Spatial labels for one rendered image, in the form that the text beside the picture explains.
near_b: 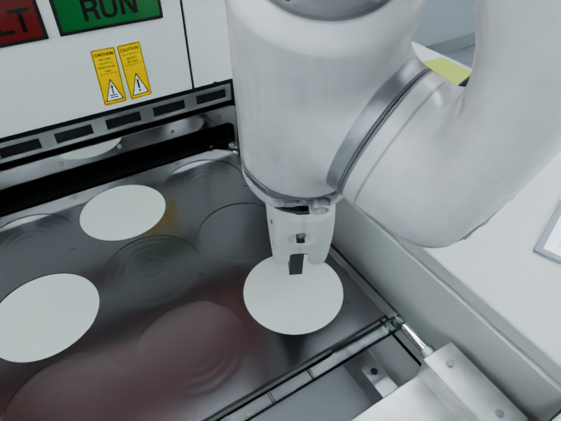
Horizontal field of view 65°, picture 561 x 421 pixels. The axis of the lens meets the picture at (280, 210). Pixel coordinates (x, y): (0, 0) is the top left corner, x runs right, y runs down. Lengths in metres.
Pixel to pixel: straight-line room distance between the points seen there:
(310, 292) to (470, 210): 0.28
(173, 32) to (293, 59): 0.44
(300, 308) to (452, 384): 0.15
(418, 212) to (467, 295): 0.22
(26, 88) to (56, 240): 0.17
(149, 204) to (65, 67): 0.18
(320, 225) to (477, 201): 0.15
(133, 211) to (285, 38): 0.42
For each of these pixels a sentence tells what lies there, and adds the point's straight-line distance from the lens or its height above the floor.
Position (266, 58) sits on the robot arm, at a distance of 0.18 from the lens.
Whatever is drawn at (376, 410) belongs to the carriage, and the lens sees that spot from 0.42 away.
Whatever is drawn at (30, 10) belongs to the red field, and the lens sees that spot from 0.56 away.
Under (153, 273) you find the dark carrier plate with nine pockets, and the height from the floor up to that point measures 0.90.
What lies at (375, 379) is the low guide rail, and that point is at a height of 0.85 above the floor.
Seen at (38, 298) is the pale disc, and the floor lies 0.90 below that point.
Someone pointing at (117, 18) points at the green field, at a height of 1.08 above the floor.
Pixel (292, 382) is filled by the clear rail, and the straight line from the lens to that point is 0.40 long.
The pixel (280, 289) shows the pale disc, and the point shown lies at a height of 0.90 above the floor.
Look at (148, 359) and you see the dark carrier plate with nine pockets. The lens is 0.43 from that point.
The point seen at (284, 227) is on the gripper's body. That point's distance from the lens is 0.32.
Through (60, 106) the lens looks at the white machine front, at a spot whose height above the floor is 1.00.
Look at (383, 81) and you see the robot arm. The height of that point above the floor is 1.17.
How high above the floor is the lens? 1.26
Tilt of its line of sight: 42 degrees down
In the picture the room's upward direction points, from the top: straight up
